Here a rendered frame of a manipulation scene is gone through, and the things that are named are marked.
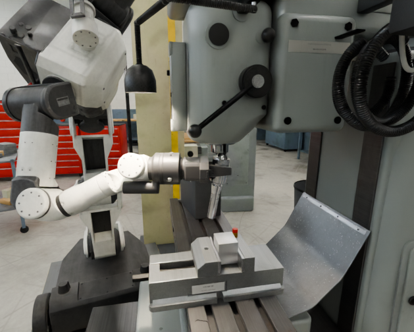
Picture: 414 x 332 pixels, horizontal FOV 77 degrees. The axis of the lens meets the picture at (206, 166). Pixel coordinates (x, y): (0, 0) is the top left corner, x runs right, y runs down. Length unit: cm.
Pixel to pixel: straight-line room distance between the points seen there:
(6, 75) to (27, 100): 986
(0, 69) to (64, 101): 995
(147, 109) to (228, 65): 184
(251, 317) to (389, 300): 39
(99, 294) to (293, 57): 119
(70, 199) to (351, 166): 77
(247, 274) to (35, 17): 95
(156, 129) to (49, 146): 168
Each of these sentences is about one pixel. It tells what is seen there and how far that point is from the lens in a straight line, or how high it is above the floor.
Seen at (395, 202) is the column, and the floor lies 117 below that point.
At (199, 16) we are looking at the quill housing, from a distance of 63.
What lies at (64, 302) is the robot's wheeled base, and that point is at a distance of 137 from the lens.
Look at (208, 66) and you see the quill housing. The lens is 61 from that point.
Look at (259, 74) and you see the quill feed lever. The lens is 60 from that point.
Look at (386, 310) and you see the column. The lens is 94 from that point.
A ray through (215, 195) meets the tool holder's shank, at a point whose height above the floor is 116.
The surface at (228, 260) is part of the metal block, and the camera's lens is 72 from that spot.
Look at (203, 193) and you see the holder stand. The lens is 110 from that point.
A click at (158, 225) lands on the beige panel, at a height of 24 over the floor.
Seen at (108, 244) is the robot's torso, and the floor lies 72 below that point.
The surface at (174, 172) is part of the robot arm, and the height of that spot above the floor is 123.
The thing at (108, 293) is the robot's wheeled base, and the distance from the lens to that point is 136.
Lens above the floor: 141
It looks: 14 degrees down
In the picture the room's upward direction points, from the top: straight up
